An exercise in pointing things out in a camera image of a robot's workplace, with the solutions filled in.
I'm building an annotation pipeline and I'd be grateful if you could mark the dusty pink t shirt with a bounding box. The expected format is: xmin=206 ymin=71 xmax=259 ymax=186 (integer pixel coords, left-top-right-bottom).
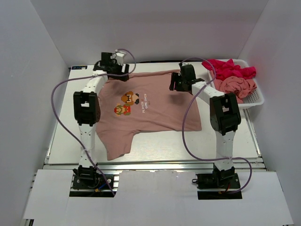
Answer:
xmin=96 ymin=70 xmax=202 ymax=161

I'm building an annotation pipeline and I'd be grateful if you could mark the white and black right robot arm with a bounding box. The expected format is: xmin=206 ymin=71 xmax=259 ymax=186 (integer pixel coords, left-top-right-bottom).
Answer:
xmin=169 ymin=63 xmax=241 ymax=189

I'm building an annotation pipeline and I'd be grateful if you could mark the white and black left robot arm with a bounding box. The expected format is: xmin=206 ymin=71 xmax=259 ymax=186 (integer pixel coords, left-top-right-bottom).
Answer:
xmin=73 ymin=49 xmax=129 ymax=188

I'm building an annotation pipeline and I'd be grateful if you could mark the black xdof label sticker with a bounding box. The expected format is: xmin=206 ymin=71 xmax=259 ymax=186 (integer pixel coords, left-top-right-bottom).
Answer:
xmin=71 ymin=65 xmax=87 ymax=70

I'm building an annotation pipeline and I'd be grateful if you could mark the magenta t shirt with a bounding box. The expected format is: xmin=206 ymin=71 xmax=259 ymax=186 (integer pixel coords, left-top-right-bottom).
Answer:
xmin=202 ymin=59 xmax=256 ymax=81

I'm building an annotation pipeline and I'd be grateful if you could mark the coral pink t shirt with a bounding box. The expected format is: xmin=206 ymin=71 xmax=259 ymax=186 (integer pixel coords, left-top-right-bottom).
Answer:
xmin=214 ymin=76 xmax=257 ymax=104

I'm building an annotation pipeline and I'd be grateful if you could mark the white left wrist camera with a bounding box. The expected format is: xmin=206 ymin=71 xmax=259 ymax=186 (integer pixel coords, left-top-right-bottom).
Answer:
xmin=111 ymin=49 xmax=127 ymax=65

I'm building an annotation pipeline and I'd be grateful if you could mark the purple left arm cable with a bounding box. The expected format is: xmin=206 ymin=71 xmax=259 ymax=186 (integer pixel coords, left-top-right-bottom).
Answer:
xmin=51 ymin=48 xmax=137 ymax=196

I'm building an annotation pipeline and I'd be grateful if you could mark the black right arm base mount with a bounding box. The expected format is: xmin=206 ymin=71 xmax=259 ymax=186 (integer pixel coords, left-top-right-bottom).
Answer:
xmin=191 ymin=173 xmax=242 ymax=200

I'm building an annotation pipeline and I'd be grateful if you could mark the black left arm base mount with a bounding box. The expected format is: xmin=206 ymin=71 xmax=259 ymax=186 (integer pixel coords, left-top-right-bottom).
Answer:
xmin=69 ymin=174 xmax=114 ymax=198

